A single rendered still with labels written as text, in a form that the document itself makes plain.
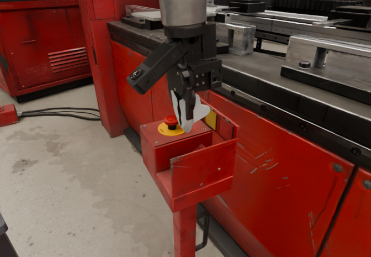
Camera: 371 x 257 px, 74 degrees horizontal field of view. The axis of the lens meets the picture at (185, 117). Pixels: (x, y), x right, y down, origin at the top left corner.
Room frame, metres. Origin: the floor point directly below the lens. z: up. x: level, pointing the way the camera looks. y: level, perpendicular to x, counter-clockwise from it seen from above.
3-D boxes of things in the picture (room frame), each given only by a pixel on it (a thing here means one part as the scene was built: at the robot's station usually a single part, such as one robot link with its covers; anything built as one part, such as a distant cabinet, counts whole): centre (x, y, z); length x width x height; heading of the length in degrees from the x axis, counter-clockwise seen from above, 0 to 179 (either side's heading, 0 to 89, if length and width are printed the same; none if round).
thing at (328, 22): (0.78, -0.47, 1.01); 0.26 x 0.12 x 0.05; 124
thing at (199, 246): (0.52, -0.05, 0.40); 0.06 x 0.02 x 0.18; 117
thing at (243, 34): (1.04, -0.11, 0.92); 0.39 x 0.06 x 0.10; 34
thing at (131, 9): (1.54, 0.22, 0.92); 0.50 x 0.06 x 0.10; 34
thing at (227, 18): (1.05, -0.10, 0.99); 0.20 x 0.03 x 0.03; 34
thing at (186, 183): (0.49, 0.00, 0.75); 0.20 x 0.16 x 0.18; 27
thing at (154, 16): (1.00, 0.04, 1.00); 0.26 x 0.18 x 0.01; 124
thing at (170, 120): (0.53, 0.03, 0.79); 0.04 x 0.04 x 0.04
